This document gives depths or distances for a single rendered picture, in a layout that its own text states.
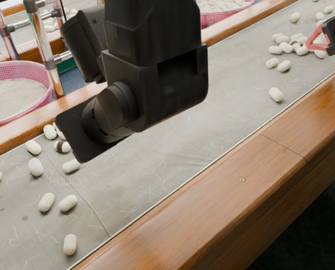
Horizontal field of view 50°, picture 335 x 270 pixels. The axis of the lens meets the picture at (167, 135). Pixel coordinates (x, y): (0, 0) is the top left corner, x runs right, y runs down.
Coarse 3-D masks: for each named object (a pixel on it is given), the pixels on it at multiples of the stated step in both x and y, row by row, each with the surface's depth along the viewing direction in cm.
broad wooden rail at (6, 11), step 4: (12, 0) 127; (16, 0) 127; (20, 0) 127; (0, 4) 125; (4, 4) 125; (8, 4) 124; (12, 4) 124; (16, 4) 124; (20, 4) 124; (4, 8) 122; (8, 8) 122; (12, 8) 123; (16, 8) 124; (20, 8) 124; (24, 8) 125; (4, 12) 122; (8, 12) 122; (12, 12) 123; (16, 12) 124; (4, 16) 122
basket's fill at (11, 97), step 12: (0, 84) 91; (12, 84) 90; (24, 84) 89; (36, 84) 89; (0, 96) 85; (12, 96) 84; (24, 96) 85; (36, 96) 85; (0, 108) 81; (12, 108) 81; (24, 108) 82
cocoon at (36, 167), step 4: (32, 160) 63; (36, 160) 64; (28, 164) 63; (32, 164) 63; (36, 164) 62; (40, 164) 63; (32, 168) 62; (36, 168) 62; (40, 168) 62; (32, 172) 62; (36, 172) 62; (40, 172) 62
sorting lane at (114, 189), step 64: (320, 0) 113; (256, 64) 86; (320, 64) 84; (192, 128) 70; (256, 128) 69; (0, 192) 61; (64, 192) 60; (128, 192) 59; (0, 256) 52; (64, 256) 51
